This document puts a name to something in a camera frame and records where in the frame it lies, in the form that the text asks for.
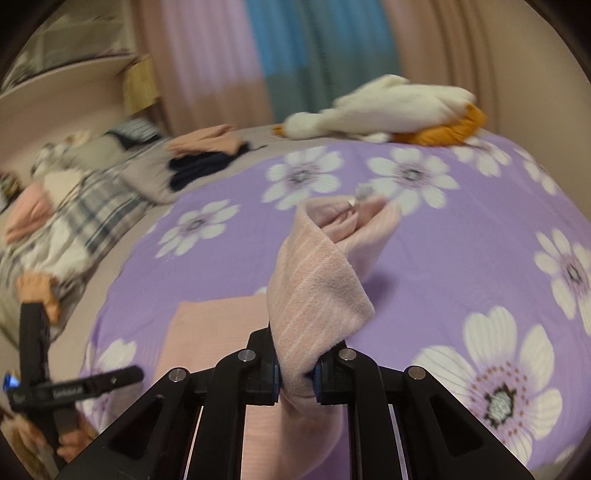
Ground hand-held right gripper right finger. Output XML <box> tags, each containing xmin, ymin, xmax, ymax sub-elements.
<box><xmin>313</xmin><ymin>340</ymin><xmax>533</xmax><ymax>480</ymax></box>

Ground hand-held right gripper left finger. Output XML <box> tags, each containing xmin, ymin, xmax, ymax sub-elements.
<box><xmin>55</xmin><ymin>329</ymin><xmax>281</xmax><ymax>480</ymax></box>

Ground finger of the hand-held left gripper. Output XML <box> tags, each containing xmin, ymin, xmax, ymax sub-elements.
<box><xmin>82</xmin><ymin>366</ymin><xmax>145</xmax><ymax>400</ymax></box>

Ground pink striped garment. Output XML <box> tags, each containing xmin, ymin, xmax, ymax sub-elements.
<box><xmin>154</xmin><ymin>195</ymin><xmax>403</xmax><ymax>480</ymax></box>

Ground navy blue clothes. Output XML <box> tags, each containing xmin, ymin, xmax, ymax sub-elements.
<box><xmin>167</xmin><ymin>147</ymin><xmax>252</xmax><ymax>193</ymax></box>

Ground folded pink clothes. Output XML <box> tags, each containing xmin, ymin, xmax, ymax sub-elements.
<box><xmin>165</xmin><ymin>123</ymin><xmax>246</xmax><ymax>156</ymax></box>

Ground person's left hand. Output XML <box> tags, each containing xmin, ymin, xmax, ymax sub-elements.
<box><xmin>58</xmin><ymin>412</ymin><xmax>96</xmax><ymax>461</ymax></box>

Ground peach cloth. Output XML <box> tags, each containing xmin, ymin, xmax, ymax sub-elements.
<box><xmin>16</xmin><ymin>271</ymin><xmax>63</xmax><ymax>325</ymax></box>

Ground pink cloth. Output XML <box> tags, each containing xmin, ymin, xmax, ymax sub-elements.
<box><xmin>4</xmin><ymin>186</ymin><xmax>57</xmax><ymax>246</ymax></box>

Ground grey plaid blanket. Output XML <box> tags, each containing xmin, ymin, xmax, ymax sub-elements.
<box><xmin>0</xmin><ymin>134</ymin><xmax>171</xmax><ymax>344</ymax></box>

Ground purple floral bed sheet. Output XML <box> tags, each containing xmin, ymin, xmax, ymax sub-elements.
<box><xmin>78</xmin><ymin>129</ymin><xmax>591</xmax><ymax>480</ymax></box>

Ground grey cloth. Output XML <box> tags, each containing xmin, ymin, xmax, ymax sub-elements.
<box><xmin>124</xmin><ymin>151</ymin><xmax>186</xmax><ymax>205</ymax></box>

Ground striped cloth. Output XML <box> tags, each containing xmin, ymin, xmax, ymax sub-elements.
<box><xmin>105</xmin><ymin>117</ymin><xmax>168</xmax><ymax>145</ymax></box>

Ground beige curved headboard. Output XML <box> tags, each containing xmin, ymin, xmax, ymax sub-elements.
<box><xmin>0</xmin><ymin>46</ymin><xmax>141</xmax><ymax>109</ymax></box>

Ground yellow cloth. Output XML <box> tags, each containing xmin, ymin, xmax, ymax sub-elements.
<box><xmin>121</xmin><ymin>56</ymin><xmax>161</xmax><ymax>115</ymax></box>

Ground white goose plush toy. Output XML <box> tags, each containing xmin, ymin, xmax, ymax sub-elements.
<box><xmin>272</xmin><ymin>74</ymin><xmax>489</xmax><ymax>147</ymax></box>

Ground pink and blue curtain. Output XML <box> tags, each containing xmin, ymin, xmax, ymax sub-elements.
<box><xmin>139</xmin><ymin>0</ymin><xmax>513</xmax><ymax>137</ymax></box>

